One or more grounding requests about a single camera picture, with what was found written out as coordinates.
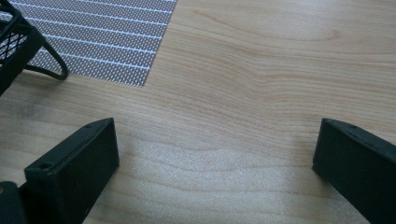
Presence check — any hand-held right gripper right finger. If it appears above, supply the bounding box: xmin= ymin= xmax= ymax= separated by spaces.
xmin=312 ymin=118 xmax=396 ymax=224

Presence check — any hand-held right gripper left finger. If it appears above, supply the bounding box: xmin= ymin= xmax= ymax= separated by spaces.
xmin=19 ymin=117 xmax=120 ymax=224

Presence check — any black wire basket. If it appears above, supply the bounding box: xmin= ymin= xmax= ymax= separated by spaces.
xmin=0 ymin=0 xmax=70 ymax=98

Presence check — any grey striped placemat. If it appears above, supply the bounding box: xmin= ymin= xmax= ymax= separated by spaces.
xmin=0 ymin=0 xmax=178 ymax=89

